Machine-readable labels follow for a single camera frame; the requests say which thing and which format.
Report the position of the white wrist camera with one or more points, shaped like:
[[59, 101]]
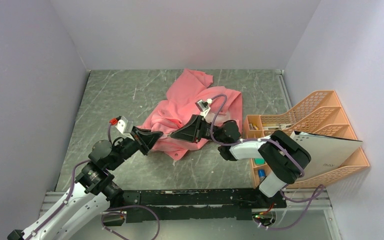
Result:
[[122, 124], [204, 106]]

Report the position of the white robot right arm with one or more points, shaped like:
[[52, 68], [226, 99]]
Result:
[[286, 159]]

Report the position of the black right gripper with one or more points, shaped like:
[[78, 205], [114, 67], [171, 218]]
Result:
[[190, 131]]

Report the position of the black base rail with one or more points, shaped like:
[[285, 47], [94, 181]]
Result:
[[239, 203]]

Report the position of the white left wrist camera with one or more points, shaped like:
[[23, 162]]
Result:
[[122, 124]]

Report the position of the blue capped item in organizer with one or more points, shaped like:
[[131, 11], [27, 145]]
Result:
[[261, 174]]

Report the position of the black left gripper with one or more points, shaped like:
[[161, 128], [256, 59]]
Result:
[[145, 138]]

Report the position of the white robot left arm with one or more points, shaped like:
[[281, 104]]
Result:
[[92, 190]]

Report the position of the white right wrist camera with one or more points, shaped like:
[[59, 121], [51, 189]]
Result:
[[204, 106]]

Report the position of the pink zip-up jacket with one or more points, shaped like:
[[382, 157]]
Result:
[[180, 103]]

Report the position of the white folder in organizer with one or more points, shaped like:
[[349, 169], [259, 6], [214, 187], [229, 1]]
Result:
[[327, 152]]

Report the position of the orange plastic desk organizer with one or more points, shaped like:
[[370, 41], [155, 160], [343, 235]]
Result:
[[320, 113]]

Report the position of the green eraser in organizer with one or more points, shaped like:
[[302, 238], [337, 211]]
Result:
[[259, 161]]

